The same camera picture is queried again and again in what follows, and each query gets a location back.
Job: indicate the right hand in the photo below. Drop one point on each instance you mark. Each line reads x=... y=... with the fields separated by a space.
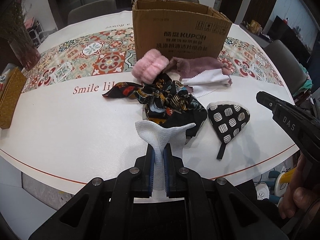
x=297 y=197

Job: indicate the white wiping cloth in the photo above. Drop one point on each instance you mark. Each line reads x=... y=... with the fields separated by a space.
x=208 y=77

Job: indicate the black television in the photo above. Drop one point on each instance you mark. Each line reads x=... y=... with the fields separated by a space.
x=279 y=30

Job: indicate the glass vase with dried flowers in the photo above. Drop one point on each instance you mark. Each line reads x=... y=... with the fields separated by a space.
x=14 y=31

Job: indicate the white shelf rack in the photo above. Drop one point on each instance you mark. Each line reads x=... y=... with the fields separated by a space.
x=35 y=31

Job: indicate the black white dotted pot holder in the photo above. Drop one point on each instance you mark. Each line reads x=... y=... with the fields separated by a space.
x=228 y=119

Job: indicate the black patterned silk scarf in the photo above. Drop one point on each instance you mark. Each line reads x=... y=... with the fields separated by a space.
x=166 y=102

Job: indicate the pink fluffy cloth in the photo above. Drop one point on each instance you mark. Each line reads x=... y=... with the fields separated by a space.
x=149 y=66

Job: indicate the grey dining chair right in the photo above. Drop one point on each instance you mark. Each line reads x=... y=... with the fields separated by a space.
x=288 y=66

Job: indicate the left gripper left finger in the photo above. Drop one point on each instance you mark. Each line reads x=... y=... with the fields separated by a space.
x=136 y=181

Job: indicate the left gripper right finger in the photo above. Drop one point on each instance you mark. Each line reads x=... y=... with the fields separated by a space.
x=180 y=181

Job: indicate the mauve fleece towel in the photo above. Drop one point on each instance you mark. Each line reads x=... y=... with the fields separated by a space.
x=188 y=68

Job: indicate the white patterned tablecloth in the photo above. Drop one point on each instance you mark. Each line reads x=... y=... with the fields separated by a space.
x=65 y=134

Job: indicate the grey dining chair left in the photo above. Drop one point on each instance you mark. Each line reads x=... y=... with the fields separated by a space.
x=91 y=10

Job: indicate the white textured cloth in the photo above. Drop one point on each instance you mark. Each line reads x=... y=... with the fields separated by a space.
x=158 y=137

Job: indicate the brown cardboard box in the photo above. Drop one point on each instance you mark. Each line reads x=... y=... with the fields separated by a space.
x=178 y=29

